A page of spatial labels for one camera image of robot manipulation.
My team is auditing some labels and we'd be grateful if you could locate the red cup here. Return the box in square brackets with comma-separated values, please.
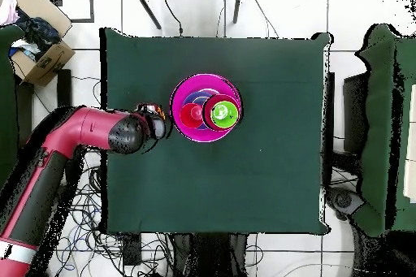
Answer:
[179, 102, 205, 128]

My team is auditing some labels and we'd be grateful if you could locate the blue bowl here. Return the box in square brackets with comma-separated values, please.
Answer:
[182, 89, 215, 131]

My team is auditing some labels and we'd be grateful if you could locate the small magenta bowl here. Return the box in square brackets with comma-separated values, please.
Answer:
[202, 93, 244, 132]

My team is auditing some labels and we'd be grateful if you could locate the large pink bowl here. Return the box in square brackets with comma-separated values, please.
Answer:
[169, 73, 244, 144]

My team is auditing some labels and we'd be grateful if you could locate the light green cup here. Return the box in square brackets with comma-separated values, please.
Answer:
[210, 100, 241, 129]

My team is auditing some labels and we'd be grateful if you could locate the cardboard box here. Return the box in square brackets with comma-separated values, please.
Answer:
[8, 0, 76, 87]

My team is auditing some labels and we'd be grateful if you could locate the dark blue clothing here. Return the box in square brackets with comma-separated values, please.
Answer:
[15, 8, 62, 60]

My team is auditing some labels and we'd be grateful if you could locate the dark green tablecloth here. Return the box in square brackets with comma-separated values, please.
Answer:
[98, 27, 333, 236]

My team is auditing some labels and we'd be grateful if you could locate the green cloth covered table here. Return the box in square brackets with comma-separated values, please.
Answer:
[355, 24, 416, 237]
[0, 24, 24, 190]

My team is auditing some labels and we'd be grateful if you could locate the black power box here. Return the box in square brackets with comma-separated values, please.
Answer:
[121, 232, 143, 266]

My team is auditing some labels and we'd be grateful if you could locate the pink cloth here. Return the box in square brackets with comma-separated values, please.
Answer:
[0, 0, 20, 27]

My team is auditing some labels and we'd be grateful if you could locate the dark grey chair base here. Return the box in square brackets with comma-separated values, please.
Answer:
[326, 187, 365, 220]

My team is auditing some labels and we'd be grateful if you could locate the black stool frame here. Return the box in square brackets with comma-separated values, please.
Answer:
[14, 68, 74, 148]

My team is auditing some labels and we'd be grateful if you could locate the black power cable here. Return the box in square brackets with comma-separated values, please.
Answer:
[162, 0, 185, 37]

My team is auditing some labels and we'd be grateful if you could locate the tangle of black cables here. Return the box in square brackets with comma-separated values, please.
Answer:
[45, 75, 175, 277]

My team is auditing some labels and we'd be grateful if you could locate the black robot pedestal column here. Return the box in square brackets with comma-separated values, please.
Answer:
[171, 232, 249, 277]

